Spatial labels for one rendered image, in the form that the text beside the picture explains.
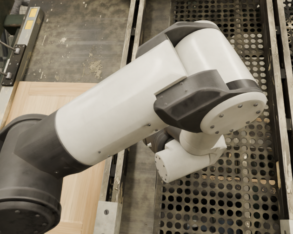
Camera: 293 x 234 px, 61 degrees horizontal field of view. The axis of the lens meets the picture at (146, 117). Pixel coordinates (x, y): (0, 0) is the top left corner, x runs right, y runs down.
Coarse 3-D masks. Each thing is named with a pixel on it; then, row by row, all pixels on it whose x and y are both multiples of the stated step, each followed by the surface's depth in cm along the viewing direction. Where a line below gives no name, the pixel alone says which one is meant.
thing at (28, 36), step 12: (36, 12) 115; (24, 24) 113; (36, 24) 114; (24, 36) 110; (36, 36) 114; (24, 60) 107; (24, 72) 107; (0, 96) 99; (12, 96) 100; (0, 108) 97; (0, 120) 95
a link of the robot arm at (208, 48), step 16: (192, 32) 30; (208, 32) 30; (176, 48) 31; (192, 48) 29; (208, 48) 29; (224, 48) 29; (192, 64) 29; (208, 64) 28; (224, 64) 27; (240, 64) 28; (224, 80) 26; (240, 80) 26; (192, 144) 43; (208, 144) 41
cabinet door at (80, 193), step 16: (16, 96) 101; (32, 96) 100; (48, 96) 99; (64, 96) 98; (16, 112) 98; (32, 112) 98; (48, 112) 97; (80, 176) 85; (96, 176) 84; (64, 192) 84; (80, 192) 83; (96, 192) 82; (64, 208) 82; (80, 208) 81; (96, 208) 80; (64, 224) 80; (80, 224) 79
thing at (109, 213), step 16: (144, 0) 105; (128, 16) 103; (144, 16) 106; (128, 32) 99; (128, 48) 97; (112, 160) 81; (112, 176) 79; (112, 192) 80; (112, 208) 75; (96, 224) 74; (112, 224) 73
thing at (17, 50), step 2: (0, 42) 100; (2, 42) 101; (2, 44) 101; (4, 44) 101; (6, 44) 102; (6, 46) 102; (8, 46) 103; (10, 46) 103; (10, 48) 103; (12, 48) 104; (16, 48) 105; (18, 48) 105; (14, 50) 105; (16, 50) 105; (18, 50) 105; (14, 52) 105; (16, 52) 105; (18, 52) 105
